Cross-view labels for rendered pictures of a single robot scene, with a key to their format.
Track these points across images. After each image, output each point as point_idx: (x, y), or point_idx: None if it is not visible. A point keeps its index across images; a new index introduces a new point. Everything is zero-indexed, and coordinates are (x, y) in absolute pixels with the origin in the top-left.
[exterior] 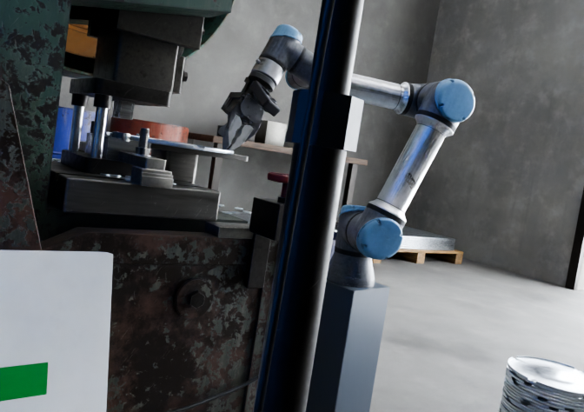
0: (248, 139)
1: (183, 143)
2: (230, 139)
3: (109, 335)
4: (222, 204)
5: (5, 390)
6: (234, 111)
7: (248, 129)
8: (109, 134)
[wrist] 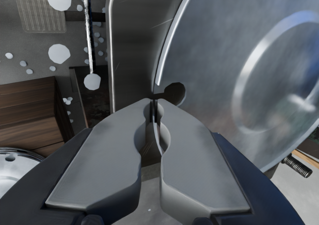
0: (77, 136)
1: (308, 21)
2: (170, 108)
3: None
4: (85, 84)
5: None
6: (279, 215)
7: (97, 176)
8: (307, 131)
